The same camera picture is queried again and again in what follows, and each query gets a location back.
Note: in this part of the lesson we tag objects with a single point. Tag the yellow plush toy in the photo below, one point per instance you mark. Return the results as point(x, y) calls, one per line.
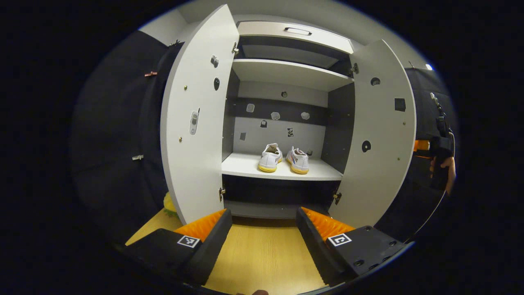
point(168, 205)

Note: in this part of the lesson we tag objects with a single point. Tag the silver cloth clip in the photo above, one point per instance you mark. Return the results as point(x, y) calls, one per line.
point(138, 157)

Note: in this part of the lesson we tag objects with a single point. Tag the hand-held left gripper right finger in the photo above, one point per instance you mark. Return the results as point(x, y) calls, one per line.
point(315, 246)

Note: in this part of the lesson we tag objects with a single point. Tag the pink cloth clip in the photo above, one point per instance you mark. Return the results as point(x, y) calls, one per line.
point(150, 74)

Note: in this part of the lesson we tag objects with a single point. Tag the white canvas shoe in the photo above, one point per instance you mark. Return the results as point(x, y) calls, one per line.
point(299, 162)
point(269, 159)

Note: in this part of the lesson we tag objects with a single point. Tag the black backdrop cloth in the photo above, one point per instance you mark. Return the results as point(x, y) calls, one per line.
point(114, 143)

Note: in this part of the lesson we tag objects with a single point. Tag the white cabinet door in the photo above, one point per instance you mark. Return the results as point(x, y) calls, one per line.
point(380, 180)
point(192, 172)

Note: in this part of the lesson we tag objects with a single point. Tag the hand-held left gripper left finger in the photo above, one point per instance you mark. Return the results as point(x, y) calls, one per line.
point(213, 246)

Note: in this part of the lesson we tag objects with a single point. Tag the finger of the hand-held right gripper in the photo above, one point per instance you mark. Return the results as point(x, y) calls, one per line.
point(421, 145)

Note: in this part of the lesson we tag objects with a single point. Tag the white cabinet drawer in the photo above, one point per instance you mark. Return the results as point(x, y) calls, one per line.
point(266, 30)

